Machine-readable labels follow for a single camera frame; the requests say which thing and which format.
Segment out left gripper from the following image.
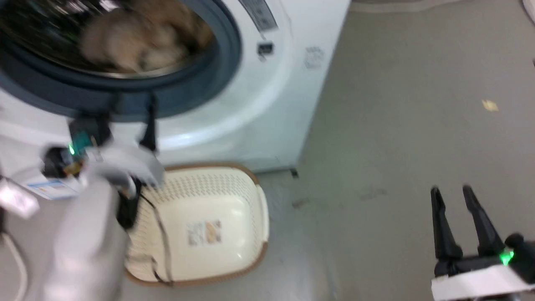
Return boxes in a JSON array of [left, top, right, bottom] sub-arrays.
[[41, 94, 165, 189]]

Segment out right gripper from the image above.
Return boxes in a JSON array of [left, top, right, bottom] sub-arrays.
[[430, 185, 535, 301]]

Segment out beige clothes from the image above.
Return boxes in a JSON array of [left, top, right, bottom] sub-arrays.
[[79, 8, 191, 72]]

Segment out brown plush toy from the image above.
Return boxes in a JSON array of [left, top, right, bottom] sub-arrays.
[[134, 0, 216, 53]]

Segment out cream laundry basket brown rim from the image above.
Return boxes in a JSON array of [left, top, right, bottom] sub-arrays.
[[122, 163, 270, 288]]

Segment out printed sticker in basket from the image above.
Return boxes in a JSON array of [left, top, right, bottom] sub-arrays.
[[186, 220, 222, 247]]

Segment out white front-load washing machine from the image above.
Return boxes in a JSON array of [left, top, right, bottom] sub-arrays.
[[0, 0, 352, 200]]

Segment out dark grey rubber door seal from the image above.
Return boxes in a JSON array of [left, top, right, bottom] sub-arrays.
[[0, 0, 243, 122]]

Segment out blue white energy label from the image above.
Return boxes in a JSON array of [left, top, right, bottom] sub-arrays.
[[24, 179, 86, 200]]

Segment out white hanging tag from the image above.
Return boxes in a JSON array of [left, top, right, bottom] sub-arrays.
[[0, 177, 41, 219]]

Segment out grey washer control panel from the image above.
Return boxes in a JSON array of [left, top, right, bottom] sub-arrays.
[[239, 0, 279, 33]]

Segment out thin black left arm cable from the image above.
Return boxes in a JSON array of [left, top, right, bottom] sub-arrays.
[[116, 178, 174, 288]]

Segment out white cable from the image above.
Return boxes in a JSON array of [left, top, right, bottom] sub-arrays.
[[0, 231, 29, 301]]

